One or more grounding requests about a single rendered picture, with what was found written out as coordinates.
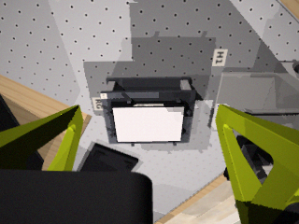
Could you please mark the black rectangular frame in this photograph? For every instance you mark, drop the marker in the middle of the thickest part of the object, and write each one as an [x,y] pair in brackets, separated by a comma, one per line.
[105,159]

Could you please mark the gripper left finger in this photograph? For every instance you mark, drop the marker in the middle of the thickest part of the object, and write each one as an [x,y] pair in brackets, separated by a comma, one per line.
[18,143]

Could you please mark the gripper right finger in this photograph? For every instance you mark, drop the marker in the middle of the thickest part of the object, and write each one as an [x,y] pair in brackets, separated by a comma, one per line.
[281,187]

